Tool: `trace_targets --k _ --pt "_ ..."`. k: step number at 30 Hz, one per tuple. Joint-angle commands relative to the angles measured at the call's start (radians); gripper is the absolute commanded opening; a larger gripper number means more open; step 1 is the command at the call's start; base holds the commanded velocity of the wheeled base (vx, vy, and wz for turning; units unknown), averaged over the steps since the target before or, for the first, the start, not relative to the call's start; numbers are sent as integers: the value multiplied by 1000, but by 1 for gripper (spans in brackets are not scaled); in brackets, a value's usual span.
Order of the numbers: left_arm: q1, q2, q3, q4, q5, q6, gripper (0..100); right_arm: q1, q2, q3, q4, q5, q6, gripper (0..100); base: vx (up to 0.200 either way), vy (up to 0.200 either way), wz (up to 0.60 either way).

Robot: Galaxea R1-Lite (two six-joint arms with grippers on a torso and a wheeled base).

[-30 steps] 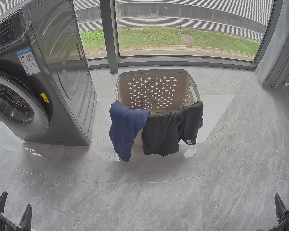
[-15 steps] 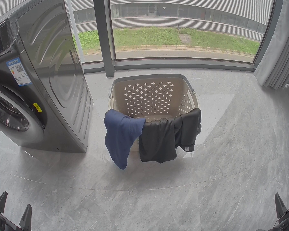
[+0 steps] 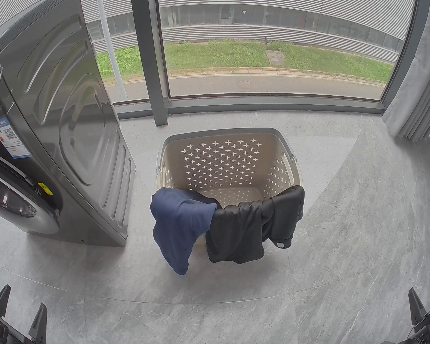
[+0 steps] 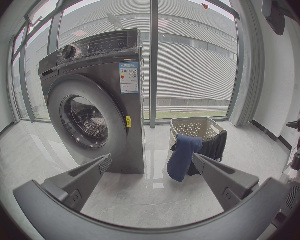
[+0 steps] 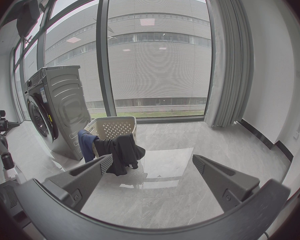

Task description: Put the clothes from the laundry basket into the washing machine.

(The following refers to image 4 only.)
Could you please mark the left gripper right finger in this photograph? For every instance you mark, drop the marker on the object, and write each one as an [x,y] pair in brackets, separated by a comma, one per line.
[225,181]

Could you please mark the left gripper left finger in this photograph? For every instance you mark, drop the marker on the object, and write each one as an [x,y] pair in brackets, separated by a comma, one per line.
[76,181]

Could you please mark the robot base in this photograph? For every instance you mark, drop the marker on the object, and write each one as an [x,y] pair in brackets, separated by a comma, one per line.
[293,196]

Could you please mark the cream laundry basket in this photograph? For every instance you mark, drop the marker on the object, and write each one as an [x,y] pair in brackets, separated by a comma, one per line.
[190,127]

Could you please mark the grey washing machine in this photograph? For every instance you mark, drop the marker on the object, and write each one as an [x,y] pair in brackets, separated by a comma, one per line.
[95,91]

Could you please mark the black garment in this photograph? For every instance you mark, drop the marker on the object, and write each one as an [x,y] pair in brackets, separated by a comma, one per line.
[215,145]

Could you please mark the dark blue garment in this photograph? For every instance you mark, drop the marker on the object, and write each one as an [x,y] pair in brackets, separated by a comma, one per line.
[181,156]

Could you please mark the window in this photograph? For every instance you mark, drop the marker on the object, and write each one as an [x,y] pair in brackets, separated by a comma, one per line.
[190,59]

